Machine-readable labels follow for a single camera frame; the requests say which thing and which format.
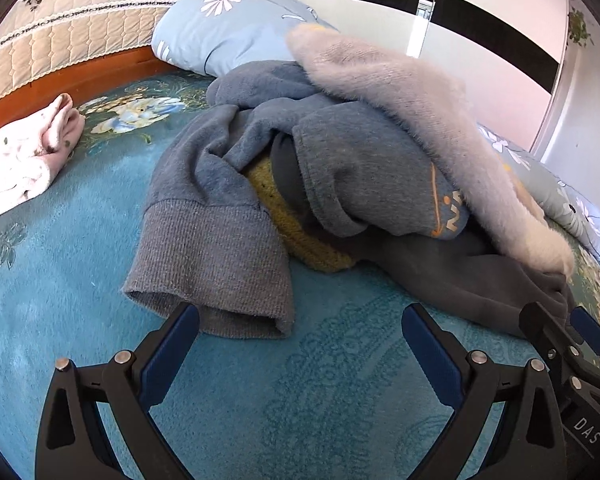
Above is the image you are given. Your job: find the teal floral blanket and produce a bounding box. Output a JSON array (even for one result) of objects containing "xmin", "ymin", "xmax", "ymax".
[{"xmin": 0, "ymin": 70, "xmax": 600, "ymax": 480}]

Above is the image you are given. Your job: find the green plant wall sticker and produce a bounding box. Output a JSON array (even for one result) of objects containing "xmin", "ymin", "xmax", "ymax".
[{"xmin": 566, "ymin": 7, "xmax": 595, "ymax": 50}]

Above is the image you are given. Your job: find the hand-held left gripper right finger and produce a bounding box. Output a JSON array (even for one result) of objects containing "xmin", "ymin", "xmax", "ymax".
[{"xmin": 401, "ymin": 304, "xmax": 568, "ymax": 480}]

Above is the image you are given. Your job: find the yellow knitted garment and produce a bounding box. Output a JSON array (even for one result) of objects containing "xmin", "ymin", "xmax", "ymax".
[{"xmin": 244, "ymin": 157, "xmax": 356, "ymax": 273}]

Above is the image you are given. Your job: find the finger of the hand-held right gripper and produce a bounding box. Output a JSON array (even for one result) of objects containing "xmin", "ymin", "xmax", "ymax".
[
  {"xmin": 518, "ymin": 301, "xmax": 588, "ymax": 408},
  {"xmin": 569, "ymin": 306, "xmax": 600, "ymax": 392}
]

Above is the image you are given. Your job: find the light blue floral pillow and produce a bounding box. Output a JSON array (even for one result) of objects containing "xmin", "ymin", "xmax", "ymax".
[
  {"xmin": 475, "ymin": 122, "xmax": 600, "ymax": 266},
  {"xmin": 151, "ymin": 0, "xmax": 341, "ymax": 78}
]

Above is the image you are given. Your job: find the blue-grey sweatshirt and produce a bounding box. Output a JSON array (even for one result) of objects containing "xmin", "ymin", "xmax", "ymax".
[{"xmin": 122, "ymin": 60, "xmax": 473, "ymax": 341}]

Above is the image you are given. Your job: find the beige quilted headboard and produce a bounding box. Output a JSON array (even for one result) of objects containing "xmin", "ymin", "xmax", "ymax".
[{"xmin": 0, "ymin": 0, "xmax": 276, "ymax": 111}]

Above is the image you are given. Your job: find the dark grey garment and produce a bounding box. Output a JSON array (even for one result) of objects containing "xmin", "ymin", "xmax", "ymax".
[{"xmin": 270, "ymin": 130, "xmax": 578, "ymax": 338}]

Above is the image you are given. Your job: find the fluffy beige sweater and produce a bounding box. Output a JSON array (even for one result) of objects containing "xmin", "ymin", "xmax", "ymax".
[{"xmin": 286, "ymin": 25, "xmax": 576, "ymax": 276}]

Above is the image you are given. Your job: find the pink cloth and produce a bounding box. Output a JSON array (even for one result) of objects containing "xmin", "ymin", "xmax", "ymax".
[{"xmin": 0, "ymin": 93, "xmax": 87, "ymax": 226}]

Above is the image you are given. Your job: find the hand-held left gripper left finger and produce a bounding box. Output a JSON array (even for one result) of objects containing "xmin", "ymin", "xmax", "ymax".
[{"xmin": 35, "ymin": 302, "xmax": 201, "ymax": 480}]

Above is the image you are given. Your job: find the wooden bed frame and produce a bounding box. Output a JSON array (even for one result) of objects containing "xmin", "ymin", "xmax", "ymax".
[{"xmin": 0, "ymin": 44, "xmax": 173, "ymax": 138}]

